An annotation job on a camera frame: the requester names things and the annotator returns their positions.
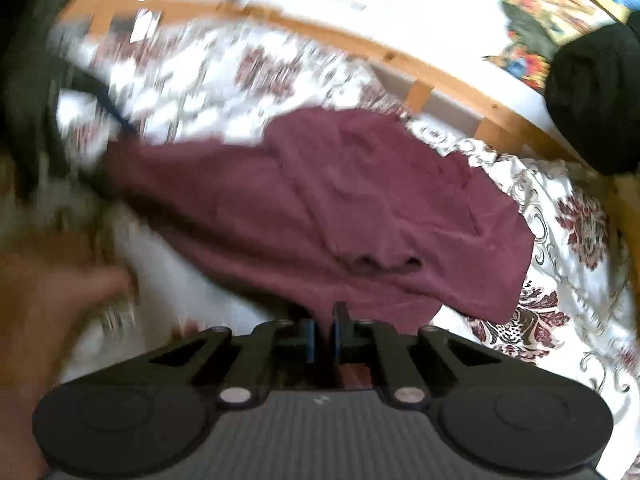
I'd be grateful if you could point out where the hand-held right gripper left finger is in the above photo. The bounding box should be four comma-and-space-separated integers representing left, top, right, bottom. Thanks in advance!
145, 317, 319, 409

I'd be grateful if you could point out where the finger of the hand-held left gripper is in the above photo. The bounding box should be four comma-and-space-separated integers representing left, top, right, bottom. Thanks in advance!
70, 71, 140, 140

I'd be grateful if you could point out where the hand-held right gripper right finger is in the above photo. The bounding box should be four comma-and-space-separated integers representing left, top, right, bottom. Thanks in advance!
330, 302, 506, 407

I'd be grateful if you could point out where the maroon long-sleeve sweater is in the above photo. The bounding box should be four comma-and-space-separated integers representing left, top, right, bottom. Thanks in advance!
100, 106, 537, 335

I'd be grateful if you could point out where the person's left forearm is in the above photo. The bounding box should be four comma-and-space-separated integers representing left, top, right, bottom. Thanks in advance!
0, 252, 139, 480

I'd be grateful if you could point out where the white floral bedspread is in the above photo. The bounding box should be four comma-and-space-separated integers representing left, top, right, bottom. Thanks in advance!
50, 24, 640, 467

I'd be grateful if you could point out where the black hanging garment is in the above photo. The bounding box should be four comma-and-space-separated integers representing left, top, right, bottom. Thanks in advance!
544, 22, 640, 179

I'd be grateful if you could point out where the wooden bed frame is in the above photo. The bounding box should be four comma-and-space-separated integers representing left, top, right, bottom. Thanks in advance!
57, 0, 640, 261

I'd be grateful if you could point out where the colourful flower wall poster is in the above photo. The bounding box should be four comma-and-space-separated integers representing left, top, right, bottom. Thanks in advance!
482, 0, 635, 94

